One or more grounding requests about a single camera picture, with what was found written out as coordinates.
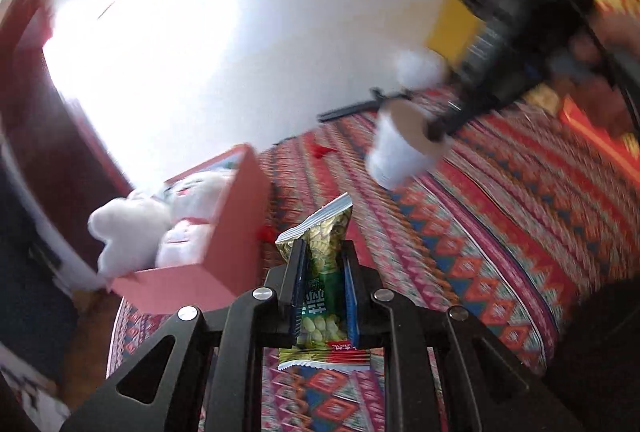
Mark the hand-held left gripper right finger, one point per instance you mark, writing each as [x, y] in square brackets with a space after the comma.
[350, 292]

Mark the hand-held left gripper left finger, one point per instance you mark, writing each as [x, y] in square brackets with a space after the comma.
[297, 282]

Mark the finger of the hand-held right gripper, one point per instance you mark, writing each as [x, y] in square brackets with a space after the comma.
[445, 127]

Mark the green snack packet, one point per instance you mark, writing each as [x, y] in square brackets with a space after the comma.
[325, 252]

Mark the paper cup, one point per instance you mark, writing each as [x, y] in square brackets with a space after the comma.
[395, 157]

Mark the pink cardboard box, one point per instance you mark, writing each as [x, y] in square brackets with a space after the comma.
[225, 272]

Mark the white plush toy pink scarf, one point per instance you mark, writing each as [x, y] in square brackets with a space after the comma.
[190, 237]

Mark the person's right forearm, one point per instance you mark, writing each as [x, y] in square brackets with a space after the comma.
[620, 27]

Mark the white fluffy plush ball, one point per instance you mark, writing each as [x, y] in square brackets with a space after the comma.
[417, 67]

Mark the yellow pillow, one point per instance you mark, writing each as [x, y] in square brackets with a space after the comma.
[450, 32]

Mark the black metal bar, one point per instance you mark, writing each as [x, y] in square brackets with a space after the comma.
[350, 108]

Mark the dark cloth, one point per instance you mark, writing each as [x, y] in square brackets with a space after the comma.
[600, 352]

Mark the white carton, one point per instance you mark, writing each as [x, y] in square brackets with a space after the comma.
[30, 392]

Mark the dark wooden door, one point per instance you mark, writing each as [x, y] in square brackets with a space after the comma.
[30, 112]

